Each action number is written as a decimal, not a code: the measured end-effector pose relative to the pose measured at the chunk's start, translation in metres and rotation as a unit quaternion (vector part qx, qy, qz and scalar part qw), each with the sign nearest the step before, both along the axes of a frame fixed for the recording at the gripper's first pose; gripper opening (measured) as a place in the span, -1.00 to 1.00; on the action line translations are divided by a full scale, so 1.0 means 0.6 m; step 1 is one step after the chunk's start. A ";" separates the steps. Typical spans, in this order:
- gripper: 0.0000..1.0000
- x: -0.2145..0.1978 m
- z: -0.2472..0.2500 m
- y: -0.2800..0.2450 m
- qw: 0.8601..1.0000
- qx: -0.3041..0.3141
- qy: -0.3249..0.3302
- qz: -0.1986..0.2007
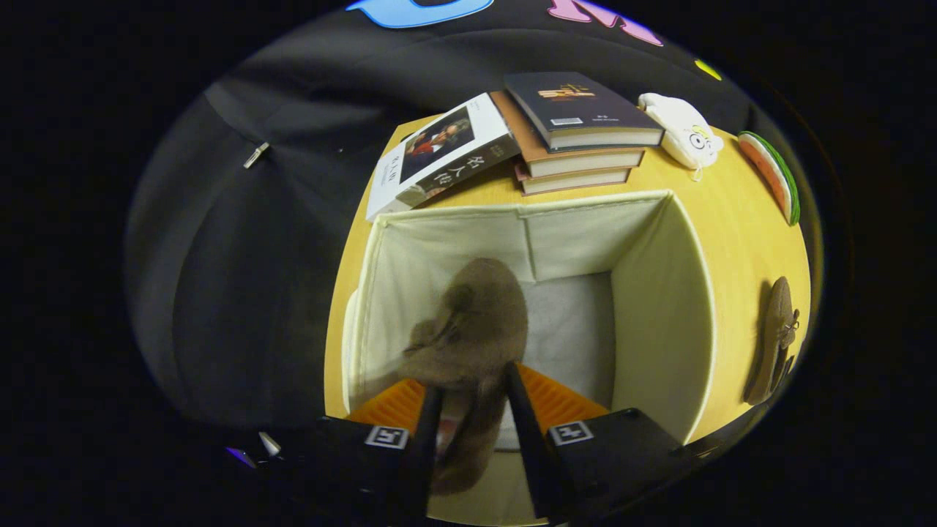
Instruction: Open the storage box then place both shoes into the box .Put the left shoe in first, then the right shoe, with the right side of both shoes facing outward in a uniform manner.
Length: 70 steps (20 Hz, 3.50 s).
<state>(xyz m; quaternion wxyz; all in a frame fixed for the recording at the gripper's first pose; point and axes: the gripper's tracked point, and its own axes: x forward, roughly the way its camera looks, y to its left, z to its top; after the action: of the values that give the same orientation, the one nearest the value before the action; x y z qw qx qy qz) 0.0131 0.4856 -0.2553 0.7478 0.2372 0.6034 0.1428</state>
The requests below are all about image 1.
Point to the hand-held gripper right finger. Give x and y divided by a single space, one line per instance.
531 439

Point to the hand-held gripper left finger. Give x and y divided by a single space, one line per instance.
428 439

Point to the brown fuzzy shoe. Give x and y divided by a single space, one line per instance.
772 337
476 329

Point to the beige fabric storage box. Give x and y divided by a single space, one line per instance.
659 307

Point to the lit computer screen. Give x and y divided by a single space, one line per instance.
240 457

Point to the black backdrop cloth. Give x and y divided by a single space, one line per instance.
241 256

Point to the reddish cover book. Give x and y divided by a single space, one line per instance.
578 181

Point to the brown cover book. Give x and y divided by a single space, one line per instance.
585 161

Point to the white portrait book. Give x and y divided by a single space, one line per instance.
439 146

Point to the silver binder clip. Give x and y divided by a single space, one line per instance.
255 154

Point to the white plush toy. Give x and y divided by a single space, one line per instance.
681 132

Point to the watermelon slice plush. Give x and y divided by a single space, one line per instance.
768 172

